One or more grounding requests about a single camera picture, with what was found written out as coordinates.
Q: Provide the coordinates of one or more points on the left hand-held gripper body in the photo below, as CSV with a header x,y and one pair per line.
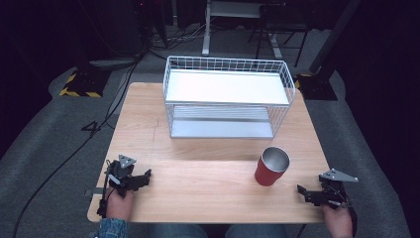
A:
x,y
123,172

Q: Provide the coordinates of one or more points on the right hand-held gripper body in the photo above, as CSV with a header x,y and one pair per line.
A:
x,y
334,190

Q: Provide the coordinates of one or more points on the person's left hand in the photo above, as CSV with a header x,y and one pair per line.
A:
x,y
119,205

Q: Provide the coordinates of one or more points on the person's right hand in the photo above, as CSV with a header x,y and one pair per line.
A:
x,y
337,220

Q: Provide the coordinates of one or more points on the red metal cup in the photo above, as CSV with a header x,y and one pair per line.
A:
x,y
271,167

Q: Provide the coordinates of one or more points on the black yellow striped stand base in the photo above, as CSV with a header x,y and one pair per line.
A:
x,y
317,87
84,84

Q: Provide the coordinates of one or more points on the black slanted stand pole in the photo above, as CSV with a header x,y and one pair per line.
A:
x,y
333,36

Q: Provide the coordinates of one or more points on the black metal chair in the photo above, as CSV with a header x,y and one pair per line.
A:
x,y
280,23

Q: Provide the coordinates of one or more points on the white metal desk frame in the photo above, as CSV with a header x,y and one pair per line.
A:
x,y
228,10

